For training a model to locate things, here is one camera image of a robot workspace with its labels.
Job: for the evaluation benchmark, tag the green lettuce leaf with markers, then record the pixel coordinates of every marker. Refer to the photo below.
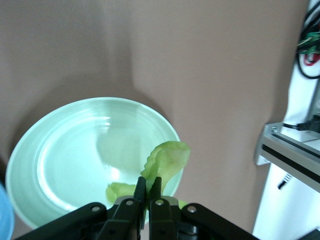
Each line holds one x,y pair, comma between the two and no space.
170,160

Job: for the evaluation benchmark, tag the brown table cover sheet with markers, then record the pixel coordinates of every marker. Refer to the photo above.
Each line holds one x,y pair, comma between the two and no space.
175,62

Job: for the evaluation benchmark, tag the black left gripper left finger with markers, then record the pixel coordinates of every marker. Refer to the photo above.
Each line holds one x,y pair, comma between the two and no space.
125,220

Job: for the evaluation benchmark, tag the green circuit board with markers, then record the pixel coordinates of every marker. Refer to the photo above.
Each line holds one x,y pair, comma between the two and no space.
310,42

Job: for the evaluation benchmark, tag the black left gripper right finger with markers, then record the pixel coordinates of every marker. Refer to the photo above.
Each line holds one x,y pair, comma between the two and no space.
162,220

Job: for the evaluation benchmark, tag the pale green round plate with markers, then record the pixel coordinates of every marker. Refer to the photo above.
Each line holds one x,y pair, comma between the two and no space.
75,150

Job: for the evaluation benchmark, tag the aluminium profile bar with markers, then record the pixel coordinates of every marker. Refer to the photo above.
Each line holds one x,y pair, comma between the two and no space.
297,152

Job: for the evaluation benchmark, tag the blue round plate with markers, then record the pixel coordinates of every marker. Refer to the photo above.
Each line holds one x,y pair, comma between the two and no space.
5,215

